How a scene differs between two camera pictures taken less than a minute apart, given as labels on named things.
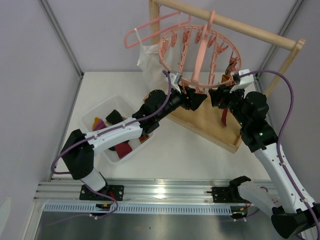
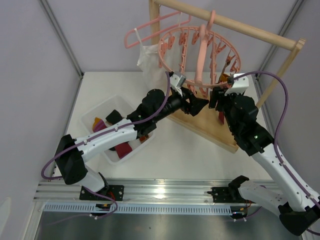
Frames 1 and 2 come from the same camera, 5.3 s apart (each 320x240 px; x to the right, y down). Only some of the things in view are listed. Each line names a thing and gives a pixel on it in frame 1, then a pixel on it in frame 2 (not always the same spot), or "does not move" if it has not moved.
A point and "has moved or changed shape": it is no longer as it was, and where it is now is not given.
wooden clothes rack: x=218 y=124 does not move
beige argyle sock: x=227 y=76 has moved or changed shape
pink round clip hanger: x=200 y=56 does not move
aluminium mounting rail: x=135 y=190 does not move
